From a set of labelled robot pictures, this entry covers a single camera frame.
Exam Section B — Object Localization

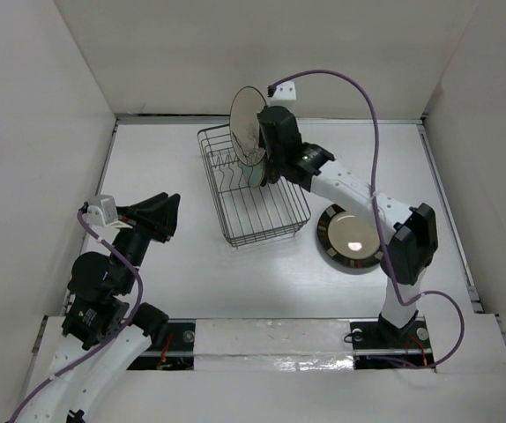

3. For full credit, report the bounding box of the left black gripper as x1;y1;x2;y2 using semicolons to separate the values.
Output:
111;190;180;292

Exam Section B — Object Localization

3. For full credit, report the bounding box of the grey rim cream plate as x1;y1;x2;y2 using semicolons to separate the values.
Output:
229;85;266;167

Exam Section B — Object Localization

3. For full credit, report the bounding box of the light green plate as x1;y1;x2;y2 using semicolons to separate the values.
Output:
239;160;267;188

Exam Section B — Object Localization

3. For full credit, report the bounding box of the patterned dark rim plate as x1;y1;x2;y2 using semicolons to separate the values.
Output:
316;204;383;271

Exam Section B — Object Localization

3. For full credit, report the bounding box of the blue floral plate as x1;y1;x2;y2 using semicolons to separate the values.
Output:
265;154;281;184

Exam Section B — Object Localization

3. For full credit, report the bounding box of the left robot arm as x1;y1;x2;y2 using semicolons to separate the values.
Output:
10;193;181;422

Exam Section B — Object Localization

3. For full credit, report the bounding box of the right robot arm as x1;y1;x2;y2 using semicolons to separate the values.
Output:
257;106;438;346

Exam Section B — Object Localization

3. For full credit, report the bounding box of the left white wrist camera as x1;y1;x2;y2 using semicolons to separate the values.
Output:
84;195;118;227

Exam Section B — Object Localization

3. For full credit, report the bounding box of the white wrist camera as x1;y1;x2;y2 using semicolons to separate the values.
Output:
267;80;297;109
84;195;118;227

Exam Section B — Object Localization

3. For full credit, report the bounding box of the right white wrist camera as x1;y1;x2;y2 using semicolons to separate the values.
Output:
267;80;297;109

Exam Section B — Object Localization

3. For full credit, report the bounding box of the wire dish rack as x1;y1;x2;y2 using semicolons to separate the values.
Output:
197;124;311;248

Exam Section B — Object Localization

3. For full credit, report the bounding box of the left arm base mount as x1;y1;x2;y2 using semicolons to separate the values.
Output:
130;319;196;371

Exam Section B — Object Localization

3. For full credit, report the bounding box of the foil taped front rail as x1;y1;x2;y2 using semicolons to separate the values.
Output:
140;317;433;372

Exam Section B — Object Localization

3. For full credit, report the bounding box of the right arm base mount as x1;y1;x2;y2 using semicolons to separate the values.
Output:
343;319;435;370

